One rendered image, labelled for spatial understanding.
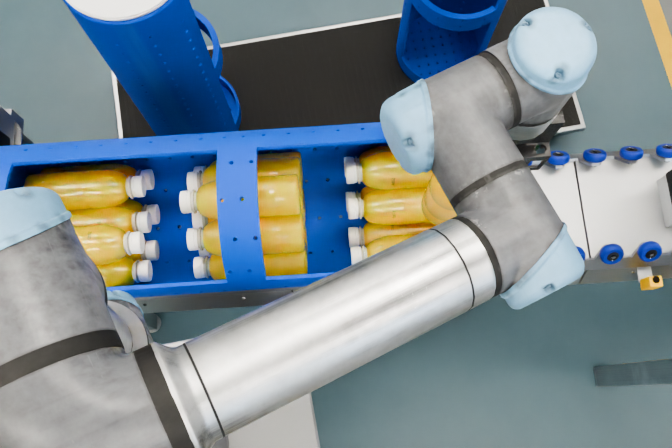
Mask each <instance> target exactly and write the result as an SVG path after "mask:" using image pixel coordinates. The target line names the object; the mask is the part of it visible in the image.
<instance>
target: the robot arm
mask: <svg viewBox="0 0 672 448"><path fill-rule="evenodd" d="M596 55H597V42H596V38H595V35H594V33H593V31H592V29H591V27H590V26H589V25H588V23H587V22H586V21H585V20H584V19H583V18H582V17H580V16H579V15H578V14H576V13H574V12H572V11H570V10H568V9H565V8H560V7H543V8H539V9H536V10H534V11H532V12H530V13H529V14H527V15H526V16H525V17H524V18H523V19H522V20H521V21H520V22H519V24H517V25H516V26H515V27H514V28H513V30H512V31H511V33H510V36H509V38H508V39H507V40H505V41H503V42H501V43H498V44H496V45H494V46H492V47H490V48H488V49H486V50H484V51H481V52H480V53H479V54H478V55H475V56H473V57H471V58H469V59H467V60H465V61H463V62H461V63H458V64H456V65H454V66H452V67H450V68H448V69H446V70H444V71H442V72H439V73H437V74H435V75H433V76H431V77H429V78H427V79H425V80H424V79H420V80H418V81H417V82H416V83H415V84H413V85H411V86H409V87H407V88H405V89H403V90H401V91H399V92H398V93H396V94H395V95H394V96H392V97H390V98H388V99H387V100H386V101H385V102H384V103H383V104H382V107H381V111H380V122H381V127H382V130H383V133H384V136H385V138H386V141H387V143H388V145H389V147H390V149H391V151H392V153H393V155H394V157H395V158H396V160H397V161H399V163H400V165H401V167H402V168H403V169H404V170H405V171H406V172H408V173H410V174H413V175H417V174H420V173H422V172H426V173H427V172H429V171H430V170H432V172H433V174H434V176H435V177H436V179H437V181H438V183H439V184H440V186H441V188H442V190H443V191H444V193H445V195H446V197H447V198H448V200H449V202H450V204H451V206H452V207H453V209H454V211H455V213H456V214H457V216H456V217H453V218H451V219H449V220H447V221H445V222H443V223H441V224H439V225H436V226H434V227H432V228H430V229H428V230H426V231H423V232H421V233H419V234H417V235H415V236H413V237H411V238H408V239H406V240H404V241H402V242H400V243H398V244H396V245H393V246H391V247H389V248H387V249H385V250H383V251H381V252H378V253H376V254H374V255H372V256H370V257H368V258H365V259H363V260H361V261H359V262H357V263H355V264H353V265H350V266H348V267H346V268H344V269H342V270H340V271H338V272H335V273H333V274H331V275H329V276H327V277H325V278H323V279H320V280H318V281H316V282H314V283H312V284H310V285H308V286H305V287H303V288H301V289H299V290H297V291H295V292H292V293H290V294H288V295H286V296H284V297H282V298H280V299H277V300H275V301H273V302H271V303H269V304H267V305H265V306H262V307H260V308H258V309H256V310H254V311H252V312H250V313H247V314H245V315H243V316H241V317H239V318H237V319H234V320H232V321H230V322H228V323H226V324H224V325H222V326H219V327H217V328H215V329H213V330H211V331H209V332H207V333H204V334H202V335H200V336H198V337H196V338H194V339H192V340H189V341H187V342H185V343H183V344H181V345H179V346H176V347H169V346H165V345H162V344H159V343H156V342H154V341H153V339H152V336H151V334H150V332H149V329H148V327H147V325H146V322H145V320H144V314H143V311H142V309H141V308H140V306H139V305H138V304H137V303H136V301H135V299H134V298H133V296H132V295H130V294H129V293H127V292H124V291H120V290H114V291H112V292H111V291H109V290H108V291H107V288H106V285H105V281H104V279H103V276H102V274H101V272H100V271H99V269H98V268H97V266H96V265H95V263H94V262H93V261H92V260H91V258H90V257H89V256H88V255H87V253H86V252H85V250H84V248H83V246H82V244H81V242H80V240H79V238H78V236H77V233H76V231H75V229H74V226H73V224H72V222H71V219H70V218H71V217H72V215H71V212H70V211H67V210H66V208H65V206H64V204H63V202H62V200H61V198H60V196H59V195H58V194H57V193H56V192H54V191H53V190H50V189H48V188H43V187H20V188H14V189H8V190H3V191H0V448H229V436H228V435H229V434H231V433H233V432H235V431H237V430H239V429H241V428H243V427H245V426H247V425H249V424H250V423H252V422H254V421H256V420H258V419H260V418H262V417H264V416H266V415H268V414H270V413H272V412H274V411H276V410H278V409H279V408H281V407H283V406H285V405H287V404H289V403H291V402H293V401H295V400H297V399H299V398H301V397H303V396H305V395H306V394H308V393H310V392H312V391H314V390H316V389H318V388H320V387H322V386H324V385H326V384H328V383H330V382H332V381H334V380H335V379H337V378H339V377H341V376H343V375H345V374H347V373H349V372H351V371H353V370H355V369H357V368H359V367H361V366H363V365H364V364H366V363H368V362H370V361H372V360H374V359H376V358H378V357H380V356H382V355H384V354H386V353H388V352H390V351H391V350H393V349H395V348H397V347H399V346H401V345H403V344H405V343H407V342H409V341H411V340H413V339H415V338H417V337H419V336H420V335H422V334H424V333H426V332H428V331H430V330H432V329H434V328H436V327H438V326H440V325H442V324H444V323H446V322H447V321H449V320H451V319H453V318H455V317H457V316H459V315H461V314H463V313H465V312H467V311H469V310H471V309H473V308H475V307H476V306H478V305H480V304H482V303H484V302H486V301H488V300H490V299H491V298H493V297H495V296H498V295H500V296H501V298H504V299H505V300H506V302H507V304H508V305H509V306H510V307H511V308H513V309H521V308H524V307H526V306H528V305H530V304H531V303H533V302H535V301H537V300H539V299H541V298H543V297H545V296H547V295H549V294H551V293H553V292H555V291H556V290H558V289H560V288H562V287H564V286H566V285H568V284H570V283H571V282H573V281H575V280H577V279H578V278H580V277H581V275H582V274H583V272H584V266H585V265H584V261H583V259H582V257H581V255H580V253H579V251H578V249H577V248H576V246H575V244H574V242H573V240H572V238H571V237H570V235H569V233H568V231H567V228H568V227H567V225H566V223H565V222H562V221H561V219H560V217H559V216H558V214H557V213H556V211H555V209H554V208H553V206H552V204H551V203H550V201H549V199H548V198H547V196H546V195H545V193H544V191H543V190H542V188H541V186H540V185H539V183H538V181H537V180H536V178H535V177H534V175H533V173H532V172H531V171H532V170H539V169H540V168H541V167H542V166H543V165H544V164H545V163H546V161H547V160H548V159H549V158H550V157H551V151H550V145H549V142H550V140H551V139H552V138H553V137H554V135H555V134H556V133H557V132H558V131H559V129H560V128H561V127H562V126H563V125H564V123H565V120H564V115H563V111H562V107H563V106H564V105H565V104H566V102H567V101H568V100H569V99H570V97H571V96H572V95H573V94H574V92H575V91H576V90H578V89H579V88H580V87H581V86H582V85H583V84H584V82H585V81H586V79H587V76H588V72H589V71H590V69H591V68H592V66H593V64H594V62H595V59H596ZM539 145H541V148H540V149H542V148H545V152H544V153H539V154H536V150H538V148H539ZM541 160H542V161H541ZM531 161H541V162H540V163H539V165H530V166H528V164H529V163H530V162H531Z"/></svg>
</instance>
